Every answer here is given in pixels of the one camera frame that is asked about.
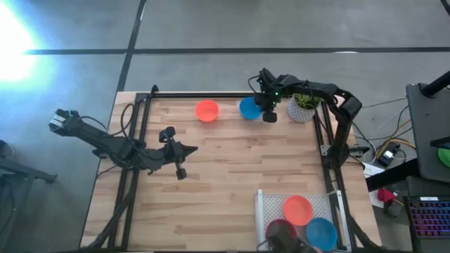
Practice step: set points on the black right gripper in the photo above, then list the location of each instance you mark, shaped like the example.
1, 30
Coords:
269, 95

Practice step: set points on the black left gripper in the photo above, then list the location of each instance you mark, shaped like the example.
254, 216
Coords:
172, 152

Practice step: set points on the blue plastic mini bowl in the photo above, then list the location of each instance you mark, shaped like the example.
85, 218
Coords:
321, 234
247, 110

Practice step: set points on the orange plastic mini bowl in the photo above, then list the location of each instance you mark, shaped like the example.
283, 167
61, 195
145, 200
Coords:
298, 211
207, 111

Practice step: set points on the red plastic mini bowl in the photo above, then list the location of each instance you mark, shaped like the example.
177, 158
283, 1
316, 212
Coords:
277, 226

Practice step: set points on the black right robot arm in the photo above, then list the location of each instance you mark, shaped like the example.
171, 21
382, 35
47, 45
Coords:
348, 109

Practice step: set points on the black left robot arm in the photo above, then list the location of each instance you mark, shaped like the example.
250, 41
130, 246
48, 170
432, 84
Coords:
102, 140

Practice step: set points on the succulent in white patterned pot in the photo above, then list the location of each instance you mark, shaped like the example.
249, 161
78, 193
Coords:
300, 113

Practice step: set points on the white perforated metal tray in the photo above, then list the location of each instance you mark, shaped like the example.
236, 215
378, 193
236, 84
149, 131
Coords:
270, 207

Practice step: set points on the white paper sheet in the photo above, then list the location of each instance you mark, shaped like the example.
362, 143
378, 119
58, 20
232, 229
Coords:
372, 170

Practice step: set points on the black power box white plug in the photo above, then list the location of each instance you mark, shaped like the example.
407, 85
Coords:
386, 155

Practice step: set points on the small red object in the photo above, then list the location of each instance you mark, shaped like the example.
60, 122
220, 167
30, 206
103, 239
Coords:
385, 195

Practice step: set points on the black metal stand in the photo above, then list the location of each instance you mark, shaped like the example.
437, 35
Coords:
28, 172

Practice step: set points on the black side desk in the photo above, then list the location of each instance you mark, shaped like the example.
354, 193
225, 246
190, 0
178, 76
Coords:
425, 133

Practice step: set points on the black metal pole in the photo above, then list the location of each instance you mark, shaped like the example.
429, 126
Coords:
436, 85

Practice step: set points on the green round object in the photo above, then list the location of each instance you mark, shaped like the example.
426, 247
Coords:
444, 158

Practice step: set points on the backlit black keyboard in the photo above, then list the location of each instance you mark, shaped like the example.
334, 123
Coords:
429, 218

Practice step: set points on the black aluminium table frame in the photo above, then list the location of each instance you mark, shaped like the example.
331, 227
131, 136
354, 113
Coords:
218, 95

